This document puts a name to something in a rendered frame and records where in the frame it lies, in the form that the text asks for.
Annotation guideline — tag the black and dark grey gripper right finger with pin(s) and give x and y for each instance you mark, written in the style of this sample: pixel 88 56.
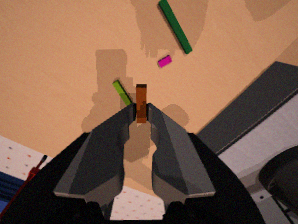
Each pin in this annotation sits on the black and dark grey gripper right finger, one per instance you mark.
pixel 185 169

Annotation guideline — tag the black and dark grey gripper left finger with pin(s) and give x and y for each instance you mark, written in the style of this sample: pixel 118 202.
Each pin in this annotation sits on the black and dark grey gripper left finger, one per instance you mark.
pixel 91 168

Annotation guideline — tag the orange rod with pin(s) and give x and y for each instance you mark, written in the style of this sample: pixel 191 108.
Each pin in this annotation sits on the orange rod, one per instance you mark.
pixel 141 98

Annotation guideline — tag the small magenta block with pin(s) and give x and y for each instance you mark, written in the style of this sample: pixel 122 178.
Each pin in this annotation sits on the small magenta block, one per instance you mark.
pixel 164 61

